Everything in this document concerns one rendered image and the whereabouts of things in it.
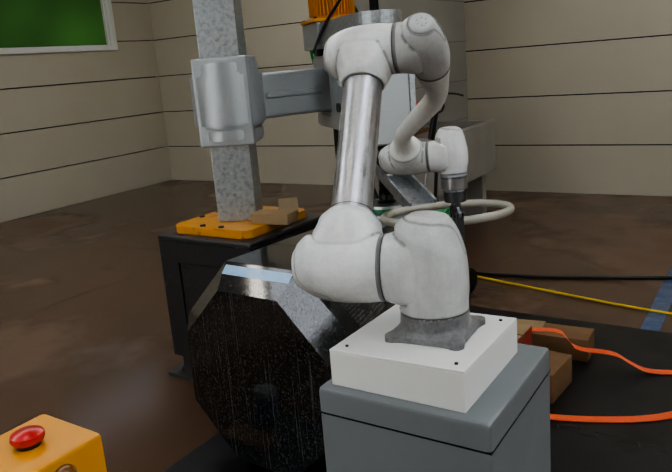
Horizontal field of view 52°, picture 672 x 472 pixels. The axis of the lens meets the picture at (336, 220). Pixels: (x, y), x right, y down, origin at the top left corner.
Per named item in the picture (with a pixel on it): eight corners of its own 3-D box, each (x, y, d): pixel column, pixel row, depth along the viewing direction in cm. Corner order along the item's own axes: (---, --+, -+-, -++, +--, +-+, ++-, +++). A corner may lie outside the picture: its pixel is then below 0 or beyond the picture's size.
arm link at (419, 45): (452, 44, 188) (403, 49, 192) (444, -3, 173) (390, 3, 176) (451, 83, 183) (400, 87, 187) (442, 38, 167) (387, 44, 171)
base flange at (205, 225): (172, 233, 340) (170, 223, 339) (238, 211, 379) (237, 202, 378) (247, 240, 313) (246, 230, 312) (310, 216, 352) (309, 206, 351)
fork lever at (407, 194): (347, 152, 333) (347, 142, 330) (385, 147, 337) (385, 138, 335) (400, 215, 274) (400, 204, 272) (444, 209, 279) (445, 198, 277)
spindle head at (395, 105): (343, 146, 333) (336, 51, 323) (386, 141, 339) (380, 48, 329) (367, 154, 300) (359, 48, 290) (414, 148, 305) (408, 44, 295)
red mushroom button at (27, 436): (3, 448, 82) (0, 433, 82) (34, 432, 85) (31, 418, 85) (23, 457, 80) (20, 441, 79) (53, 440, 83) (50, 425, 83)
